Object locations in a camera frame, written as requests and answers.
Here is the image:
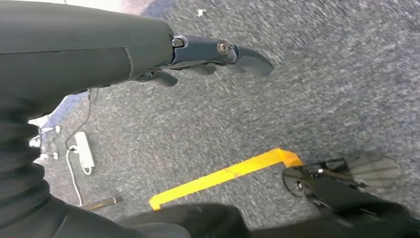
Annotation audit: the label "steel workbench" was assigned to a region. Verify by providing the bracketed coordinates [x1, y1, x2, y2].
[79, 196, 124, 211]

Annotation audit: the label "white power strip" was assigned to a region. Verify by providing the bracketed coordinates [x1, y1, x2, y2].
[74, 131, 96, 176]

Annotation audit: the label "yellow floor tape square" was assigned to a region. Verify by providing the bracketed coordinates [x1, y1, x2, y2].
[148, 148, 304, 212]

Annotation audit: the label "black robot left leg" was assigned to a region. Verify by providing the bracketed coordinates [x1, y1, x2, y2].
[117, 177, 420, 238]

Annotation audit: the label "black robot left foot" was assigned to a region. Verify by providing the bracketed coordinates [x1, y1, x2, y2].
[282, 154, 405, 198]

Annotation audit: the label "black floor cable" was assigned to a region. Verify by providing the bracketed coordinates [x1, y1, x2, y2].
[64, 88, 93, 152]

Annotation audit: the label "white floor cable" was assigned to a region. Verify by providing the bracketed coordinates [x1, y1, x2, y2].
[65, 147, 85, 208]

